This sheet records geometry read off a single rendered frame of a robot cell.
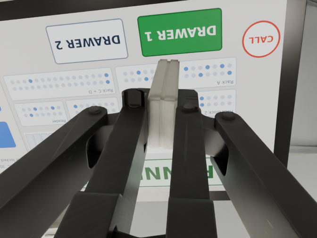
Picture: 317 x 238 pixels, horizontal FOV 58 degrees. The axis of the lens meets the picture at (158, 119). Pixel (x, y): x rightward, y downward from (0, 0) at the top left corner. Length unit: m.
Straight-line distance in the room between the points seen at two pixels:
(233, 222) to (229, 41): 1.18
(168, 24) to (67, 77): 0.14
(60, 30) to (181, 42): 0.14
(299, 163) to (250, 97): 1.43
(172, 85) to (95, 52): 0.21
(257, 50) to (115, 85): 0.17
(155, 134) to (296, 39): 0.24
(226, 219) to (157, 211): 0.35
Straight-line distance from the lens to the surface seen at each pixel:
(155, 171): 0.43
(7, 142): 0.48
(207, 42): 0.34
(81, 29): 0.36
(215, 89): 0.36
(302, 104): 1.89
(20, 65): 0.41
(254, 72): 0.36
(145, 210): 1.22
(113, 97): 0.38
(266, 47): 0.35
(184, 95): 0.17
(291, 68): 0.37
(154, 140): 0.15
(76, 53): 0.37
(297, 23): 0.36
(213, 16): 0.34
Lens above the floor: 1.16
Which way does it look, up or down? 12 degrees down
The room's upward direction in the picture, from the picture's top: 179 degrees clockwise
